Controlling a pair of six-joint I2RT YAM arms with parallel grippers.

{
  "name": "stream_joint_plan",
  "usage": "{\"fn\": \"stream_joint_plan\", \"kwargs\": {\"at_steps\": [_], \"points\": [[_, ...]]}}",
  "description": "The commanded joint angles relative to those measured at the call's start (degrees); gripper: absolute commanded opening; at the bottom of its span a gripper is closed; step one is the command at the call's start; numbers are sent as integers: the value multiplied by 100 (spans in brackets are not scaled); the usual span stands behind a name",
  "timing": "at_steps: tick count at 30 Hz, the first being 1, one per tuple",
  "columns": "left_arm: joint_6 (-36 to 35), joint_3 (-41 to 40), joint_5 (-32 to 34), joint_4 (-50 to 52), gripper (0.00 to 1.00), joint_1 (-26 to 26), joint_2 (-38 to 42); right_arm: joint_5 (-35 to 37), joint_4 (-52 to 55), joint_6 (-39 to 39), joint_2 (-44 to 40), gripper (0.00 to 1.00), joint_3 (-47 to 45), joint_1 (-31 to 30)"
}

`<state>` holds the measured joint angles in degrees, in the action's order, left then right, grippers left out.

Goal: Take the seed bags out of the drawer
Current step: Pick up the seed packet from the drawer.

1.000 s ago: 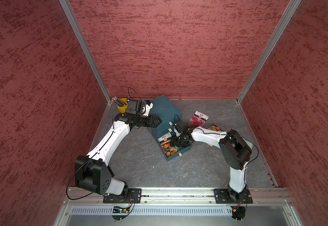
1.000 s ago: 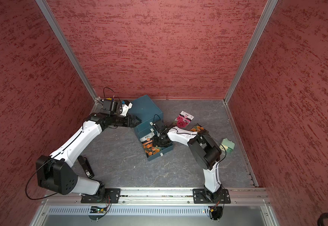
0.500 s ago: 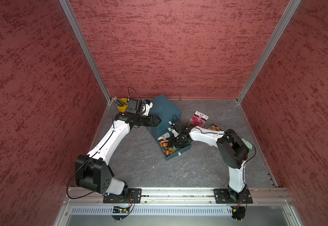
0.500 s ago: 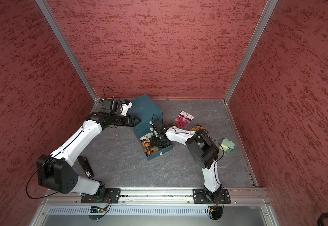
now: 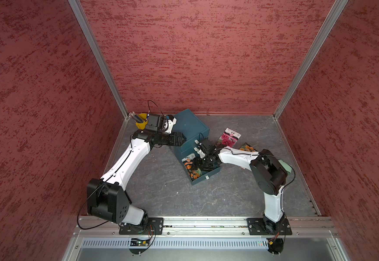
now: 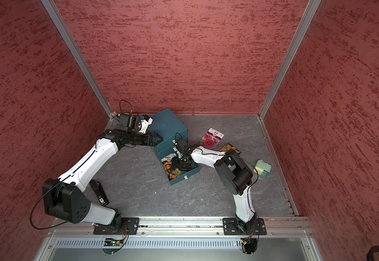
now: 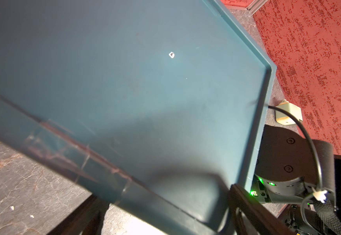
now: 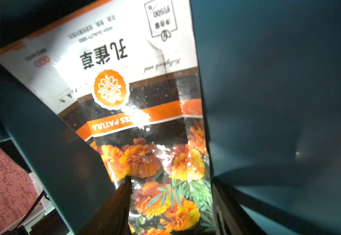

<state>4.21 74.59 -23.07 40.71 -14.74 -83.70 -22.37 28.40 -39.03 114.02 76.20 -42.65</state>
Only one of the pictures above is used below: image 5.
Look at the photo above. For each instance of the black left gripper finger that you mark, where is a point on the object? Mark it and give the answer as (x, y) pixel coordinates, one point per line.
(180, 141)
(180, 135)

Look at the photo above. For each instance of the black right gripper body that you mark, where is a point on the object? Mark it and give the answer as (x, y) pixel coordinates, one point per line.
(203, 163)

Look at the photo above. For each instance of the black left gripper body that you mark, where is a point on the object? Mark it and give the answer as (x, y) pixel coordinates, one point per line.
(166, 139)

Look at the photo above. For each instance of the teal drawer cabinet box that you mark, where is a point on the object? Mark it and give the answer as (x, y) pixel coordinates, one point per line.
(192, 128)

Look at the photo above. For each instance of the small orange flower seed bag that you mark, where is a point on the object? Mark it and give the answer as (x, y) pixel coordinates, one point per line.
(193, 167)

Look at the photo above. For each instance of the pink hollyhock seed bag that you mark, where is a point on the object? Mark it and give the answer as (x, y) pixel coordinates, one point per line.
(228, 138)

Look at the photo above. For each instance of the orange marigold seed bag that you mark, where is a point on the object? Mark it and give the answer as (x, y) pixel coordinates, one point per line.
(246, 147)

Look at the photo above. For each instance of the teal pull-out drawer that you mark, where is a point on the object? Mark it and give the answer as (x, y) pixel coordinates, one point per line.
(206, 176)

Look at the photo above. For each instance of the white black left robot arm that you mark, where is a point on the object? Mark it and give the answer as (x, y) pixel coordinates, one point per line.
(106, 196)

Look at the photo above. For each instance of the yellow pen cup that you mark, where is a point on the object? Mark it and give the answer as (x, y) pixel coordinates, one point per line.
(144, 120)

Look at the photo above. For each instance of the pale green sponge block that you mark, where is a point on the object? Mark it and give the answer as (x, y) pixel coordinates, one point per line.
(287, 167)

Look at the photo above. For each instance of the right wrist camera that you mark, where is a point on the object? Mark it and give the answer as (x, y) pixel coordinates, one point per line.
(206, 146)

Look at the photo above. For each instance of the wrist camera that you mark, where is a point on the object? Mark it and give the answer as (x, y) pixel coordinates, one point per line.
(206, 146)
(169, 122)

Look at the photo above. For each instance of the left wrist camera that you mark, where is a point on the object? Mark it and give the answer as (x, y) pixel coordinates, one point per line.
(169, 122)

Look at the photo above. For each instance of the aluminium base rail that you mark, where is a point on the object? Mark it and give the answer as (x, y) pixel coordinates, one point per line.
(218, 227)

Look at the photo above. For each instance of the left aluminium corner post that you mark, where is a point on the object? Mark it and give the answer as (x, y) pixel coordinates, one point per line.
(93, 44)

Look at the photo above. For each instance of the aluminium corner post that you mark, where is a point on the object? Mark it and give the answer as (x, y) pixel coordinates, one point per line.
(327, 26)
(93, 44)

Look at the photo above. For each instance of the right aluminium corner post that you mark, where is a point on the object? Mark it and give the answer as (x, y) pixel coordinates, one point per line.
(327, 26)

